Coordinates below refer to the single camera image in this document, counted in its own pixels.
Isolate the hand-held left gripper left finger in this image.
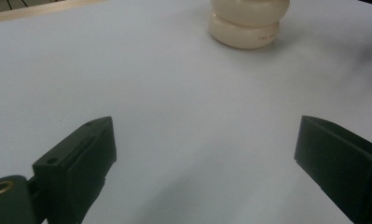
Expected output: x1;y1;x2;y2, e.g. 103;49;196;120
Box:
33;116;117;224

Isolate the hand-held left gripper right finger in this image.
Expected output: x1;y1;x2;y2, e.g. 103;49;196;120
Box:
294;115;372;224

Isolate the cream ceramic pen holder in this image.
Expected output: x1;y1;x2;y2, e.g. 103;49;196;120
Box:
208;0;291;50

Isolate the white table sheet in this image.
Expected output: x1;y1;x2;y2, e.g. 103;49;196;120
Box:
0;0;372;224

